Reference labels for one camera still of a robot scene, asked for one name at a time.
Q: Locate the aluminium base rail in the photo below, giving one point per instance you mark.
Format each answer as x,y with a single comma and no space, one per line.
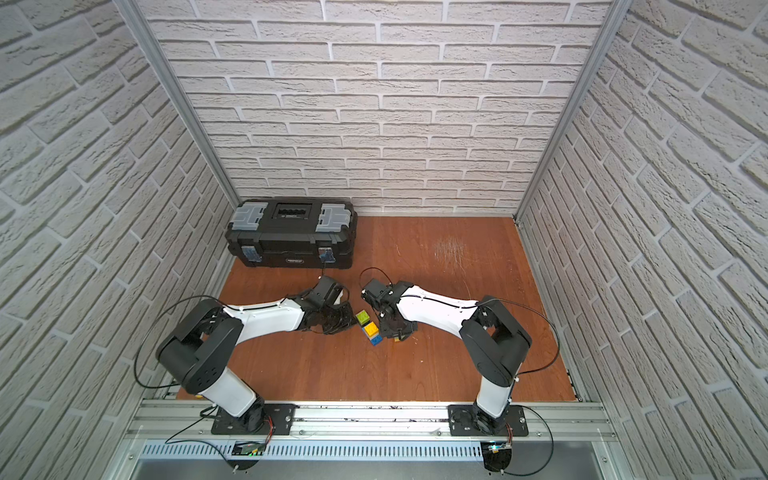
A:
377,421

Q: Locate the green lego brick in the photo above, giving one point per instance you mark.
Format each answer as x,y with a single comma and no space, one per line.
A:
362,317

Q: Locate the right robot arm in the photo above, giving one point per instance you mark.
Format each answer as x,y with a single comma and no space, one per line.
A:
495,340

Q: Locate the yellow lego brick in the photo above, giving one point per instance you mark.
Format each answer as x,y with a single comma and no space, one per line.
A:
371,330

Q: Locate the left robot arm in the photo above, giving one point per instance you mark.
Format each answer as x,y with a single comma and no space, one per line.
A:
198,350

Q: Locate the black grey toolbox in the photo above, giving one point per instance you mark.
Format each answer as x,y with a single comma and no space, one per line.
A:
293,232

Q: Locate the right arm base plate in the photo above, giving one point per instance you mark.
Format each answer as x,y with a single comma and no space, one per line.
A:
471,420

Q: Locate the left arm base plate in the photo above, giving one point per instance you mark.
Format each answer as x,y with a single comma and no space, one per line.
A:
282,418

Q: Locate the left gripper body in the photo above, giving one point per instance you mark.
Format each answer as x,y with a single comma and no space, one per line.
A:
339,315

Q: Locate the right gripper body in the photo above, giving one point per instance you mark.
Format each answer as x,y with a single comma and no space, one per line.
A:
395,330

